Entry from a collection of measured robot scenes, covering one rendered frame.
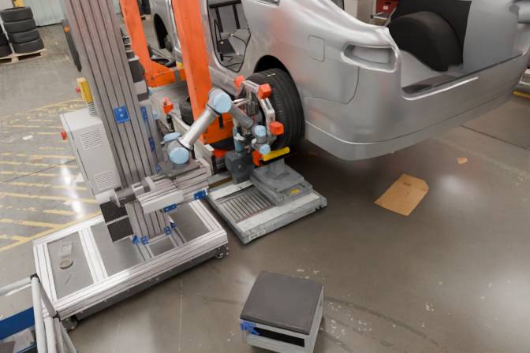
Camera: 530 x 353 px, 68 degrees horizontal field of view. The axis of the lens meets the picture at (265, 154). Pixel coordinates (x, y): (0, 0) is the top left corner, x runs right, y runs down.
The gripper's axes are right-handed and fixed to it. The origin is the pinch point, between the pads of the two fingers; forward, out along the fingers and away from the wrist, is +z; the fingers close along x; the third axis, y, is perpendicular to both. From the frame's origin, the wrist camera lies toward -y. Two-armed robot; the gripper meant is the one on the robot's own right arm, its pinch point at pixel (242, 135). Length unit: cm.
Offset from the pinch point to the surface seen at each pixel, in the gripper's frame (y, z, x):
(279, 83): 29.9, 4.6, -38.7
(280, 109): 15.6, -8.4, -29.9
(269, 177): -60, 20, -31
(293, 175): -60, 9, -50
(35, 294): 17, -100, 143
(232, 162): -46, 42, -7
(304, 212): -78, -22, -38
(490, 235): -83, -124, -138
